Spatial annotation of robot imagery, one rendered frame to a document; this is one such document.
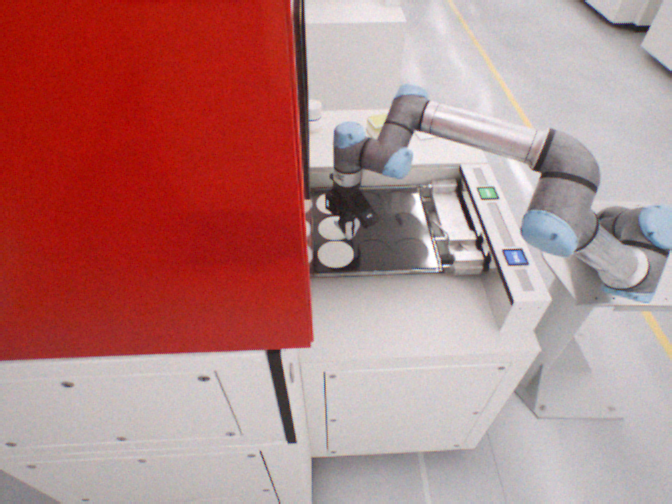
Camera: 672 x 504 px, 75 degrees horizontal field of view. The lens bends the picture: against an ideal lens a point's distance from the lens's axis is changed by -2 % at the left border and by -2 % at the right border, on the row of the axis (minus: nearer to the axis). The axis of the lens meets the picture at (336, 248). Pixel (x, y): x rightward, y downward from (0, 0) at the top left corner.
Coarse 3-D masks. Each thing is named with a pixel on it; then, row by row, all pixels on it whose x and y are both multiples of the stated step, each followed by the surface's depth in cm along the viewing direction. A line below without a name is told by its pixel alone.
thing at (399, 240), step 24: (384, 192) 145; (408, 192) 145; (336, 216) 137; (384, 216) 137; (408, 216) 137; (336, 240) 130; (360, 240) 130; (384, 240) 130; (408, 240) 130; (360, 264) 124; (384, 264) 124; (408, 264) 124; (432, 264) 124
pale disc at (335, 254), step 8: (320, 248) 128; (328, 248) 128; (336, 248) 128; (344, 248) 128; (320, 256) 126; (328, 256) 126; (336, 256) 126; (344, 256) 126; (352, 256) 126; (328, 264) 124; (336, 264) 124; (344, 264) 124
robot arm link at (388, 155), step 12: (384, 132) 103; (396, 132) 102; (408, 132) 103; (372, 144) 103; (384, 144) 102; (396, 144) 102; (408, 144) 104; (360, 156) 104; (372, 156) 103; (384, 156) 102; (396, 156) 101; (408, 156) 102; (372, 168) 105; (384, 168) 102; (396, 168) 101; (408, 168) 105
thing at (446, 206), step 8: (432, 200) 148; (440, 200) 145; (448, 200) 145; (456, 200) 145; (440, 208) 143; (448, 208) 143; (456, 208) 143; (440, 216) 140; (448, 216) 140; (456, 216) 140; (440, 224) 139; (448, 224) 138; (456, 224) 138; (464, 224) 138; (448, 248) 131; (456, 248) 131; (472, 248) 131; (456, 272) 127; (464, 272) 127; (472, 272) 127; (480, 272) 127
